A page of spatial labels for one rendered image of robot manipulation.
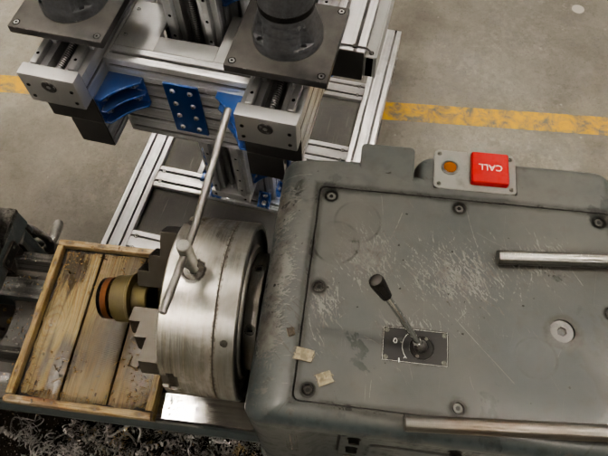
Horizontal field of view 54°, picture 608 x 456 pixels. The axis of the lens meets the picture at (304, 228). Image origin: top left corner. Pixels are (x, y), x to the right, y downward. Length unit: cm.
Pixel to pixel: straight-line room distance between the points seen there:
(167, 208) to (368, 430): 153
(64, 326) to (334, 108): 146
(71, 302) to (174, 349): 47
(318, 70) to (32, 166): 177
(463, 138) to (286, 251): 183
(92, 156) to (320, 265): 192
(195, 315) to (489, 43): 239
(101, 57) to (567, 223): 105
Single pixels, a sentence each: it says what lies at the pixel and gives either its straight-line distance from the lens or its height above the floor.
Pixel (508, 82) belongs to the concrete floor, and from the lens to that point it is 294.
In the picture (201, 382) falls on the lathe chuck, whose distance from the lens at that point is 101.
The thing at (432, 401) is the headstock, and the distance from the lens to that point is 87.
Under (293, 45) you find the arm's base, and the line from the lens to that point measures 127.
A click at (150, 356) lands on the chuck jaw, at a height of 113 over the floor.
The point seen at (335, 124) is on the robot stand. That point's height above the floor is 21.
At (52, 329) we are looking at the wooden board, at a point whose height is 89.
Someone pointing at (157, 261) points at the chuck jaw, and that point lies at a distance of 108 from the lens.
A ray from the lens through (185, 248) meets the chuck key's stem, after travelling 88.
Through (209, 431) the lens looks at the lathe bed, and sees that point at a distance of 143.
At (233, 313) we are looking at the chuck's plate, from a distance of 93.
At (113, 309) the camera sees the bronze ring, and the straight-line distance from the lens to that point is 112.
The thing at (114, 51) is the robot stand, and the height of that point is 107.
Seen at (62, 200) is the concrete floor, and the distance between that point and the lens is 266.
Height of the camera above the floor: 209
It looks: 62 degrees down
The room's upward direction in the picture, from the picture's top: 2 degrees counter-clockwise
